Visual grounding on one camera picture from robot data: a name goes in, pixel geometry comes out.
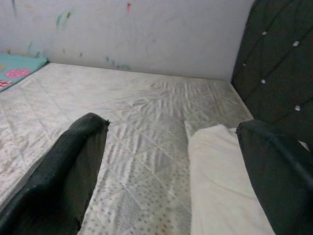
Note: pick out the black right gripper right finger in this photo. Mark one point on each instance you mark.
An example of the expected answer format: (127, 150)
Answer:
(281, 183)

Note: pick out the black tufted headboard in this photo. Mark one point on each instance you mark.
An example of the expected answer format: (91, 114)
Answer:
(274, 61)

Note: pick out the grey patterned mattress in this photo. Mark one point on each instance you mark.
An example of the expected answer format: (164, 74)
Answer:
(146, 110)

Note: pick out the teal blanket with colourful hearts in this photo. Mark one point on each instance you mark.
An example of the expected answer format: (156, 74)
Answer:
(14, 66)

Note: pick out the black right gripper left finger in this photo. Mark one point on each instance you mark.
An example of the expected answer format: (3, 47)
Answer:
(53, 183)

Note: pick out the white pillow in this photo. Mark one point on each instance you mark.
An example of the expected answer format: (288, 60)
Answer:
(215, 171)

